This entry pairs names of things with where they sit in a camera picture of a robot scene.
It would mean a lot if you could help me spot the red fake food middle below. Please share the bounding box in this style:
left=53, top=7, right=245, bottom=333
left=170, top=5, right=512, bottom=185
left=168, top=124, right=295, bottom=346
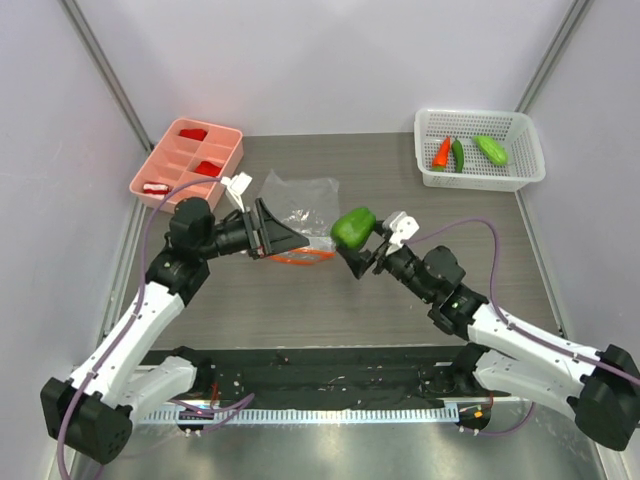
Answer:
left=194, top=161, right=222, bottom=177

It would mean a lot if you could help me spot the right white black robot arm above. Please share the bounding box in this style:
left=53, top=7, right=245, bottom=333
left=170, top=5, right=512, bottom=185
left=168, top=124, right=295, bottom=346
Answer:
left=331, top=212, right=639, bottom=451

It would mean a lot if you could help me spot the green fake pea pod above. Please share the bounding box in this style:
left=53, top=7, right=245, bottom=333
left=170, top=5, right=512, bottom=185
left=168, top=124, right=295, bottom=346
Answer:
left=473, top=135, right=509, bottom=166

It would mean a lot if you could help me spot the dark green fake chili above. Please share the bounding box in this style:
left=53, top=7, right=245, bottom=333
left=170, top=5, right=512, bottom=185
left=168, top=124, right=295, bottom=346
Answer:
left=451, top=138, right=465, bottom=173

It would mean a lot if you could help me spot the white slotted cable duct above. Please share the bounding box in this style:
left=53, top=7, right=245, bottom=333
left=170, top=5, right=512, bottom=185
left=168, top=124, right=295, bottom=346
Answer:
left=139, top=403, right=459, bottom=426

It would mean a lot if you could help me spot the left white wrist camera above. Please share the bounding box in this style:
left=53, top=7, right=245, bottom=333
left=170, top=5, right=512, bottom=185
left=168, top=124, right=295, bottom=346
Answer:
left=220, top=172, right=252, bottom=213

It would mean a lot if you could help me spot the pink compartment tray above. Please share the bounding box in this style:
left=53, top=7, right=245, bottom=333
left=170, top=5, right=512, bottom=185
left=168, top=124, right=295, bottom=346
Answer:
left=129, top=118, right=244, bottom=213

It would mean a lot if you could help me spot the green fake pepper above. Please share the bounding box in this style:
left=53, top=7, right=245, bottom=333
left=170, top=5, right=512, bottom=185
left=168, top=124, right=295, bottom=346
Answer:
left=330, top=207, right=376, bottom=250

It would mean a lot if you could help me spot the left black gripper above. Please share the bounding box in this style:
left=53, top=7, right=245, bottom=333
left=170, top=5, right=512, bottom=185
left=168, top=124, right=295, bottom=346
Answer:
left=198, top=198, right=309, bottom=260

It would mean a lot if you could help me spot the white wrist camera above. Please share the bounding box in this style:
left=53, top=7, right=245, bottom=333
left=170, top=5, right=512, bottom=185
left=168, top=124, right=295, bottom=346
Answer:
left=220, top=172, right=252, bottom=213
left=382, top=211, right=419, bottom=256

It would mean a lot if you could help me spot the aluminium frame rail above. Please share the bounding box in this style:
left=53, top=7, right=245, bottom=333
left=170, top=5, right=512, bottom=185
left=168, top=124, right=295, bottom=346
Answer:
left=63, top=359, right=610, bottom=403

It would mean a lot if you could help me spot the orange fake carrot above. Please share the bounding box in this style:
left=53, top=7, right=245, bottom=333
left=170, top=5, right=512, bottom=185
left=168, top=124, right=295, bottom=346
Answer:
left=431, top=137, right=451, bottom=171

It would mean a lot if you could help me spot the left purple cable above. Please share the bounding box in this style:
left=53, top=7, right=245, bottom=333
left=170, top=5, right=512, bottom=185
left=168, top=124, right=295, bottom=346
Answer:
left=55, top=177, right=256, bottom=480

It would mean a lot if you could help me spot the white perforated plastic basket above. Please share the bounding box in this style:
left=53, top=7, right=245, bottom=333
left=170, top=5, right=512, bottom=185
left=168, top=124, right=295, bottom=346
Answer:
left=414, top=108, right=546, bottom=192

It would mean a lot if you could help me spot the red white fake food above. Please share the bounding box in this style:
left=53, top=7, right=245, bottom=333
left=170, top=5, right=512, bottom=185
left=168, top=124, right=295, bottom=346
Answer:
left=142, top=182, right=172, bottom=198

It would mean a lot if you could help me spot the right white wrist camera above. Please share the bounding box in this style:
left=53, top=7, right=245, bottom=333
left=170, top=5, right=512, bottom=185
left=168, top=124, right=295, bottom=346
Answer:
left=382, top=211, right=419, bottom=256

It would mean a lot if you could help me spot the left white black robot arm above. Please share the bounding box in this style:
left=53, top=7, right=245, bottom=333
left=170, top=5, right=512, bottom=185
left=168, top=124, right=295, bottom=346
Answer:
left=40, top=197, right=309, bottom=465

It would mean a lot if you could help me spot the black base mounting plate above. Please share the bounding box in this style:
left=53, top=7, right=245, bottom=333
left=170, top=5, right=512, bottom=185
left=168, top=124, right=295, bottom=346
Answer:
left=178, top=346, right=489, bottom=411

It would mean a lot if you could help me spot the clear orange zip top bag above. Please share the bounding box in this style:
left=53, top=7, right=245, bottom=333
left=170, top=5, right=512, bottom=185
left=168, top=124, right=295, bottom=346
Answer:
left=258, top=170, right=340, bottom=266

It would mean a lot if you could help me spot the red fake food top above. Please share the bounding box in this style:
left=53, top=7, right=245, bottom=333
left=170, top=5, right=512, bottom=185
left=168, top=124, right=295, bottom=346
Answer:
left=179, top=128, right=208, bottom=142

